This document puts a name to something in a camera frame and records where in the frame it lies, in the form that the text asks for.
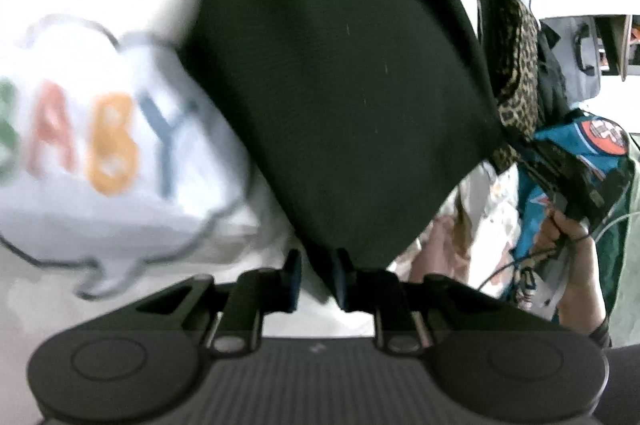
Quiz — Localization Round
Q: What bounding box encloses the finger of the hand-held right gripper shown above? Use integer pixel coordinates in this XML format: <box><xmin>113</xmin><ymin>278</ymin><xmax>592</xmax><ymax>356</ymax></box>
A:
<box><xmin>512</xmin><ymin>140</ymin><xmax>577</xmax><ymax>203</ymax></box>

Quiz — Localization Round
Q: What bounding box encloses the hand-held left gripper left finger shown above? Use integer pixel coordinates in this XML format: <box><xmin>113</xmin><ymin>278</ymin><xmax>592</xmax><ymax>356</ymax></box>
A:
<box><xmin>135</xmin><ymin>249</ymin><xmax>303</xmax><ymax>354</ymax></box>

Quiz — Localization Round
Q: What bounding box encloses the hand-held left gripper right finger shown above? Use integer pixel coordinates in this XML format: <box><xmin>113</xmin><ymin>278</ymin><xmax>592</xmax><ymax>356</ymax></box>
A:
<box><xmin>334</xmin><ymin>247</ymin><xmax>506</xmax><ymax>354</ymax></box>

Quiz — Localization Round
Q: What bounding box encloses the black top with floral sleeves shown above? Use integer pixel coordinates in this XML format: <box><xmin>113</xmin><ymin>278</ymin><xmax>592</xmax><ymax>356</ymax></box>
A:
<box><xmin>180</xmin><ymin>0</ymin><xmax>504</xmax><ymax>306</ymax></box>

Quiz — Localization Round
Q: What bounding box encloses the person's right forearm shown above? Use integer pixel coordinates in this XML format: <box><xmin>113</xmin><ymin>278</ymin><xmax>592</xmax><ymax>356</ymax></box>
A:
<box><xmin>552</xmin><ymin>292</ymin><xmax>612</xmax><ymax>349</ymax></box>

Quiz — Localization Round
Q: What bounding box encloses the person's right hand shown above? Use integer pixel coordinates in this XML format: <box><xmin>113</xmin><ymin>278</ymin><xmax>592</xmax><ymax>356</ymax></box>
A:
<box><xmin>537</xmin><ymin>206</ymin><xmax>600</xmax><ymax>302</ymax></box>

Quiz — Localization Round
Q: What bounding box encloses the teal printed garment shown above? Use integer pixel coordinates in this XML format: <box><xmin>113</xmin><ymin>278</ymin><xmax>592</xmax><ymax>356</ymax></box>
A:
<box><xmin>510</xmin><ymin>108</ymin><xmax>634</xmax><ymax>322</ymax></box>

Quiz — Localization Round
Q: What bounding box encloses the light green garment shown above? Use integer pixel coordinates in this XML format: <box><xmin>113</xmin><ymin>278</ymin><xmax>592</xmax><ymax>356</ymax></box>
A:
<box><xmin>620</xmin><ymin>150</ymin><xmax>640</xmax><ymax>347</ymax></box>

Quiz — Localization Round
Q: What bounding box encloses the dark green garment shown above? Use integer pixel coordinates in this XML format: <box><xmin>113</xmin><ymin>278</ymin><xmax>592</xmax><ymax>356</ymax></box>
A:
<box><xmin>597</xmin><ymin>185</ymin><xmax>627</xmax><ymax>322</ymax></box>

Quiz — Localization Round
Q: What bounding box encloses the leopard print garment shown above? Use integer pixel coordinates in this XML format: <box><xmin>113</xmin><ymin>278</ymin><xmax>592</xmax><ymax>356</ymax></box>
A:
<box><xmin>477</xmin><ymin>0</ymin><xmax>544</xmax><ymax>177</ymax></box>

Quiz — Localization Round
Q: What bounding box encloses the grey bag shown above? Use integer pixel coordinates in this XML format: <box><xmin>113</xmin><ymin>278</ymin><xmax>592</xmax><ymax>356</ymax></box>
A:
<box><xmin>540</xmin><ymin>15</ymin><xmax>604</xmax><ymax>104</ymax></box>

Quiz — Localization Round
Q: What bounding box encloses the thin white cable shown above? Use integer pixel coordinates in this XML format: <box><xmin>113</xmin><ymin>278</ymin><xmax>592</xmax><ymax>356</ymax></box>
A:
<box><xmin>592</xmin><ymin>211</ymin><xmax>640</xmax><ymax>240</ymax></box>

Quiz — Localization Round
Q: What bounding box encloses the black cable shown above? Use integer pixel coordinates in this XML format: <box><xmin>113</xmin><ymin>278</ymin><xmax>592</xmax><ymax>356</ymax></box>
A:
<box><xmin>479</xmin><ymin>232</ymin><xmax>592</xmax><ymax>293</ymax></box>

